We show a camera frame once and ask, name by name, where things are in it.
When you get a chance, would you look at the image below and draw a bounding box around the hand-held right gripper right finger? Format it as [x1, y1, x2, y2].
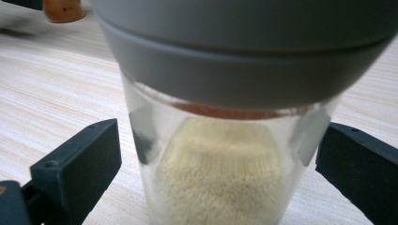
[314, 122, 398, 225]

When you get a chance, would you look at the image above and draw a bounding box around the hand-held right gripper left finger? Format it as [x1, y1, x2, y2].
[22, 118, 122, 225]

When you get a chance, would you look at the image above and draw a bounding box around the orange jar with silver lid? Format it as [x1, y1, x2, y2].
[42, 0, 85, 23]

